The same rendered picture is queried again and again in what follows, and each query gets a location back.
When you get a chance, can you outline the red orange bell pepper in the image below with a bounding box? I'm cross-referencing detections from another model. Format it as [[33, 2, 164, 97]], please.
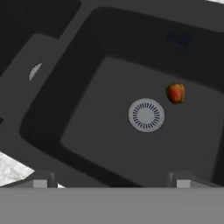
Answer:
[[165, 80, 186, 105]]

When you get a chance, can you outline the grey round sink drain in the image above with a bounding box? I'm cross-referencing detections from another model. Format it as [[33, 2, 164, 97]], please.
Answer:
[[128, 97, 166, 134]]

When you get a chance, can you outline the dark grey sink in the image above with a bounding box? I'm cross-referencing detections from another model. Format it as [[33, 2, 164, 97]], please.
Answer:
[[0, 0, 224, 189]]

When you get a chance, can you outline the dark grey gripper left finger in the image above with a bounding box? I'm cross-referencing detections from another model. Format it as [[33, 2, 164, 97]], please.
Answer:
[[13, 170, 59, 189]]

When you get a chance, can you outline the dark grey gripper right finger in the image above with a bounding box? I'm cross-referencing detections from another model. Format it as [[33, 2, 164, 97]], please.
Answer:
[[167, 170, 220, 189]]

